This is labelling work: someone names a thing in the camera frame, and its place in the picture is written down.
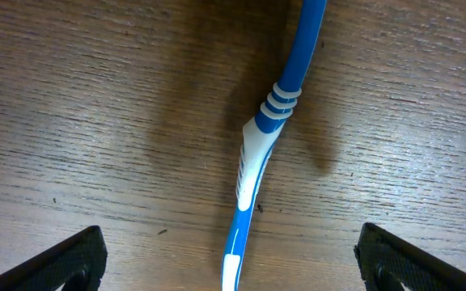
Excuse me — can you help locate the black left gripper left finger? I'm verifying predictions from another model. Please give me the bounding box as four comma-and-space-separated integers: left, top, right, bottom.
0, 226, 108, 291

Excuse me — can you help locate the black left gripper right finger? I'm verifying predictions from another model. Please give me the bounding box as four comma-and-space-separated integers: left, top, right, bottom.
354, 222, 466, 291

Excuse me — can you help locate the blue white toothbrush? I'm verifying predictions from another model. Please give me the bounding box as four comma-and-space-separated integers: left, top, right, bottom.
221, 0, 327, 291

